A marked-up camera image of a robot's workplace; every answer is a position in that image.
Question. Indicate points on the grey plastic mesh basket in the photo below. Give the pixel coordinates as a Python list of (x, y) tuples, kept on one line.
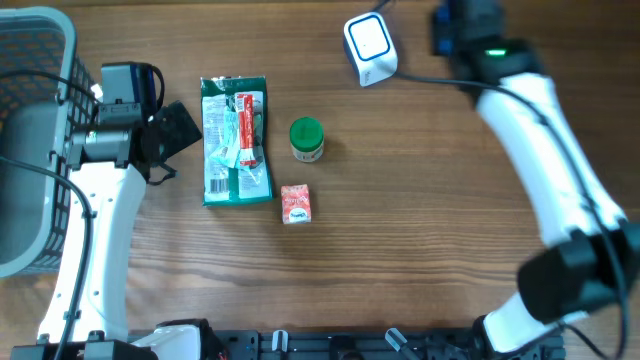
[(45, 94)]

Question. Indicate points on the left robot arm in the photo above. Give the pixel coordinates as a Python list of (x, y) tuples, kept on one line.
[(130, 131)]

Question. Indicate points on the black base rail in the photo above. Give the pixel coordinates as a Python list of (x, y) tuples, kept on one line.
[(195, 339)]

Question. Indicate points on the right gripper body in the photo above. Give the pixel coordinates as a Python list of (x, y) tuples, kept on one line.
[(438, 38)]

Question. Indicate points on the sponge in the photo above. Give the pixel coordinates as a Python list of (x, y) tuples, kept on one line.
[(296, 205)]

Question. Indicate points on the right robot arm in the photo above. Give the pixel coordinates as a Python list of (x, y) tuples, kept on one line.
[(591, 254)]

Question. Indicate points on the white barcode scanner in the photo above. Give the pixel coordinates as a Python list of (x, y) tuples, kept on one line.
[(370, 48)]

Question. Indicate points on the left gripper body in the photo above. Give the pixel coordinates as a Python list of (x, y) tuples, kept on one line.
[(178, 131)]

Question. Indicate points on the green lid jar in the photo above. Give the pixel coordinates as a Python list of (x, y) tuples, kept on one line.
[(307, 139)]

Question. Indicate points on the green sponge pack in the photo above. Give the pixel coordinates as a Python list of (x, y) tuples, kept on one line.
[(234, 120)]

